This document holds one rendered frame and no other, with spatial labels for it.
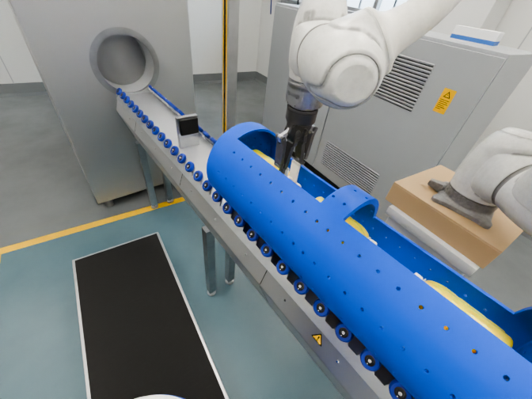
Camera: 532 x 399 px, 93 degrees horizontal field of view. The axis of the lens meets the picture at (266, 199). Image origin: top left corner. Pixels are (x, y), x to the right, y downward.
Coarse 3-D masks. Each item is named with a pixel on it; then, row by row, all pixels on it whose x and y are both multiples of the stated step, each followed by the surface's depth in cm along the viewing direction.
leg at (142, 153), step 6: (138, 144) 177; (138, 150) 180; (144, 150) 182; (144, 156) 185; (144, 162) 188; (144, 168) 190; (144, 174) 193; (150, 174) 197; (150, 180) 200; (150, 186) 203; (150, 192) 206; (150, 198) 209; (156, 198) 213; (156, 204) 216
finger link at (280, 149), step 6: (276, 138) 62; (282, 138) 60; (276, 144) 63; (282, 144) 61; (276, 150) 64; (282, 150) 63; (276, 156) 65; (282, 156) 64; (276, 162) 66; (282, 162) 65; (282, 168) 67
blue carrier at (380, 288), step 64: (256, 128) 79; (256, 192) 66; (320, 192) 84; (320, 256) 54; (384, 256) 48; (384, 320) 46; (448, 320) 41; (512, 320) 53; (448, 384) 39; (512, 384) 35
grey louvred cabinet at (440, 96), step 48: (288, 48) 260; (432, 48) 156; (480, 48) 139; (384, 96) 190; (432, 96) 164; (480, 96) 144; (336, 144) 243; (384, 144) 201; (432, 144) 172; (384, 192) 214
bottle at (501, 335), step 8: (440, 288) 50; (448, 296) 48; (456, 304) 47; (464, 304) 48; (472, 312) 46; (480, 320) 45; (488, 328) 44; (496, 328) 45; (504, 336) 43; (512, 344) 43
